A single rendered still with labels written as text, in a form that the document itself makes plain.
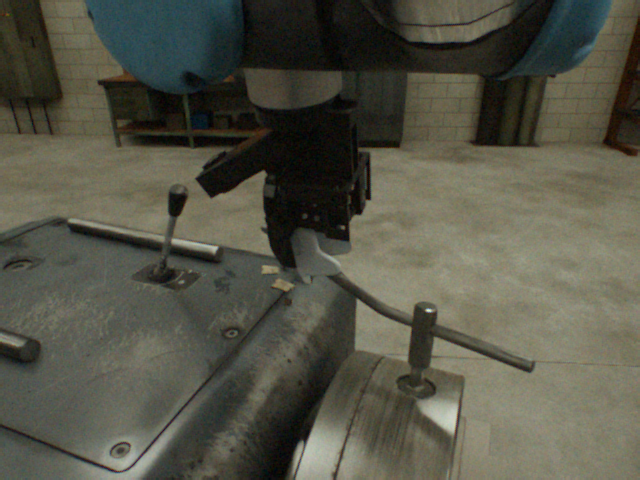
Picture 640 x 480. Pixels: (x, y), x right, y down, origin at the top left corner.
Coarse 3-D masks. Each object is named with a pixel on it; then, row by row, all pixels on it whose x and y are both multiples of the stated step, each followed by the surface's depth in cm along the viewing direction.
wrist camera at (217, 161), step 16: (240, 144) 44; (256, 144) 38; (272, 144) 38; (224, 160) 41; (240, 160) 40; (256, 160) 39; (272, 160) 39; (208, 176) 42; (224, 176) 42; (240, 176) 41; (208, 192) 44; (224, 192) 44
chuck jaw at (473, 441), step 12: (468, 420) 57; (468, 432) 56; (480, 432) 56; (456, 444) 54; (468, 444) 54; (480, 444) 54; (456, 456) 53; (468, 456) 53; (480, 456) 53; (492, 456) 53; (456, 468) 52; (468, 468) 52; (480, 468) 52; (492, 468) 52; (504, 468) 52
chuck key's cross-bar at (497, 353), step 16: (352, 288) 48; (368, 304) 47; (384, 304) 46; (400, 320) 44; (448, 336) 41; (464, 336) 40; (480, 352) 39; (496, 352) 38; (512, 352) 38; (528, 368) 37
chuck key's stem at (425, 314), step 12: (420, 312) 42; (432, 312) 42; (420, 324) 42; (432, 324) 42; (420, 336) 43; (432, 336) 43; (420, 348) 43; (432, 348) 43; (408, 360) 44; (420, 360) 43; (420, 372) 44; (408, 384) 45; (420, 384) 44
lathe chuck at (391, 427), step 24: (384, 360) 50; (384, 384) 45; (432, 384) 45; (456, 384) 46; (360, 408) 42; (384, 408) 42; (408, 408) 42; (432, 408) 42; (456, 408) 42; (360, 432) 40; (384, 432) 40; (408, 432) 40; (432, 432) 40; (456, 432) 40; (360, 456) 39; (384, 456) 39; (408, 456) 38; (432, 456) 38
